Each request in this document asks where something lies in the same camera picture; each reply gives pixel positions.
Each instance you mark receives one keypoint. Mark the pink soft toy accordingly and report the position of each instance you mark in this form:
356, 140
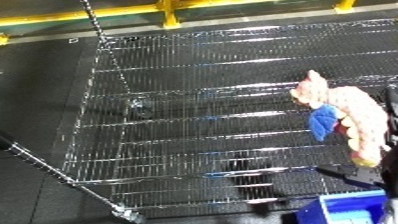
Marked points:
355, 110

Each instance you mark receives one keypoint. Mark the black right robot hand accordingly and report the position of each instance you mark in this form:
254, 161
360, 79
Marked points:
392, 133

